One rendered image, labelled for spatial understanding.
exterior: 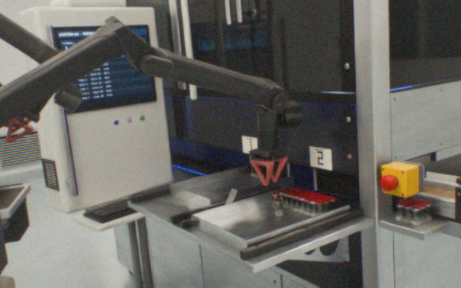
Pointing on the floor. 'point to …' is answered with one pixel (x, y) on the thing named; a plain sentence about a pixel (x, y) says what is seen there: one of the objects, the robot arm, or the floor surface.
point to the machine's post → (373, 137)
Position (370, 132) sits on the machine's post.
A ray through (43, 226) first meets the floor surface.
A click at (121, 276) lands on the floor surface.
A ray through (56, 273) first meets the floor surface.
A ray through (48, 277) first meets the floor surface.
